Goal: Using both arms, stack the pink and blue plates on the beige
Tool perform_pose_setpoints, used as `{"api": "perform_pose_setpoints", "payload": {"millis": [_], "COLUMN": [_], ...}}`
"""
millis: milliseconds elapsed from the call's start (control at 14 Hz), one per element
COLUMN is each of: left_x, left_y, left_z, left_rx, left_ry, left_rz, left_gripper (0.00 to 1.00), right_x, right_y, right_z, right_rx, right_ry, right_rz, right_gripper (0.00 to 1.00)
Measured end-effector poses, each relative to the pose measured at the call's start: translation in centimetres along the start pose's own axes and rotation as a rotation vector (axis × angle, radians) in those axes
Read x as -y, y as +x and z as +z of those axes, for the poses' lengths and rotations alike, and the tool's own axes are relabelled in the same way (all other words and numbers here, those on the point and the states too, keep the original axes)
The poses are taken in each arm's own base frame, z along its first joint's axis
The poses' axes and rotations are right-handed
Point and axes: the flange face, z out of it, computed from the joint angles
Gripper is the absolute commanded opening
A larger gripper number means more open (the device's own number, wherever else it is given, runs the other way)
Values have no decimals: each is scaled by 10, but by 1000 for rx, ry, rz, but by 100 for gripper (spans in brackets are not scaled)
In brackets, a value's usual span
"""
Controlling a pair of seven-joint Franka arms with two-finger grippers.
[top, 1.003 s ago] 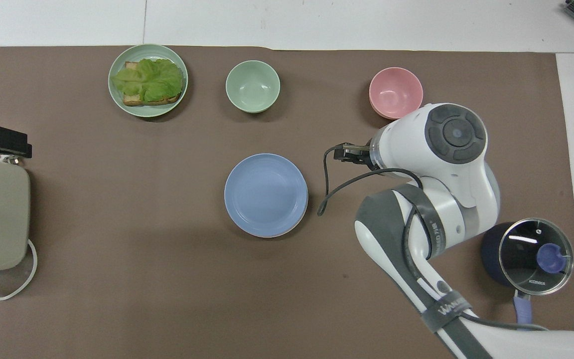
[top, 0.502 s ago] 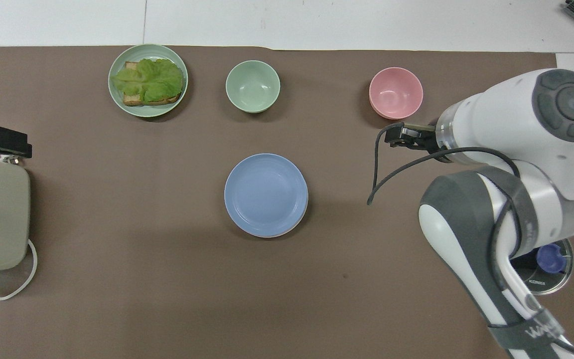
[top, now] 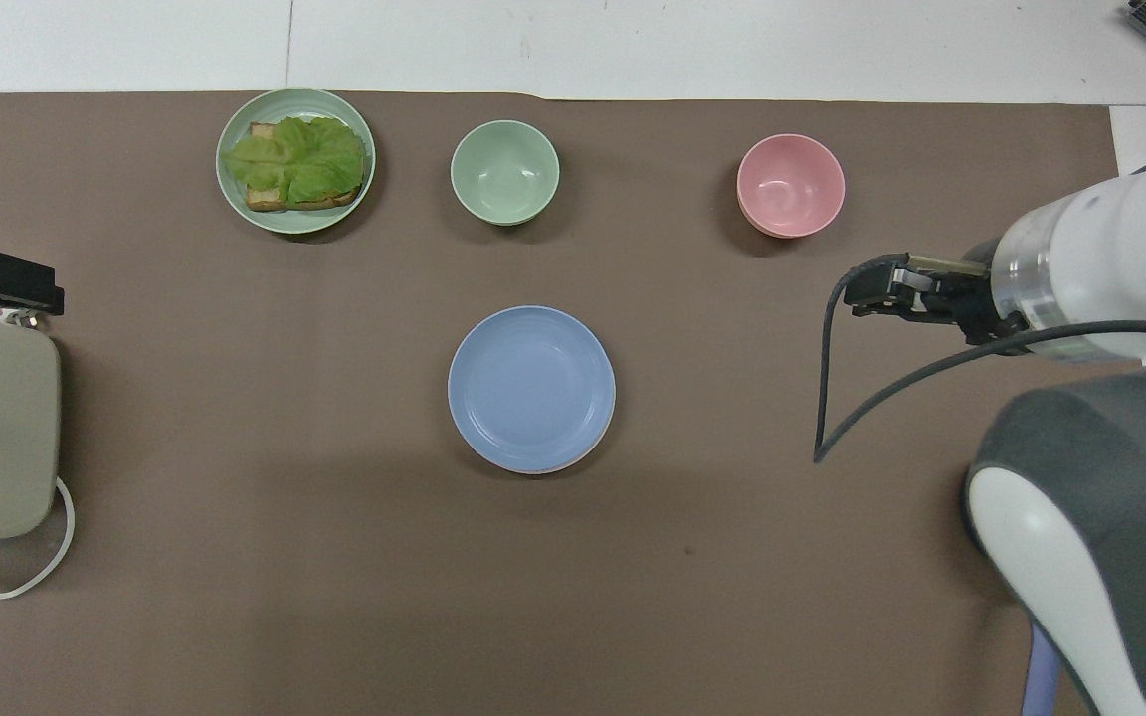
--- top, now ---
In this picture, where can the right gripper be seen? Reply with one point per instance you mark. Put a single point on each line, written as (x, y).
(976, 298)

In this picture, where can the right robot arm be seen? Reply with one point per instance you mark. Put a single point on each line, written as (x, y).
(1100, 259)

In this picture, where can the pink bowl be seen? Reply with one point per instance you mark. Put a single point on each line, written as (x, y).
(790, 186)

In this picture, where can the blue plate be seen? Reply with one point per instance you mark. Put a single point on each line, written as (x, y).
(531, 388)

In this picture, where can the green bowl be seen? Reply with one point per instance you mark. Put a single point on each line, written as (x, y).
(504, 174)

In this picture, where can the green lettuce leaf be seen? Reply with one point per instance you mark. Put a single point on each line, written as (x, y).
(309, 159)

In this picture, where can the toast slice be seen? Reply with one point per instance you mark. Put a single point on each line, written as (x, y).
(270, 199)

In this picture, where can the green plate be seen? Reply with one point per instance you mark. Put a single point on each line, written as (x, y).
(235, 204)

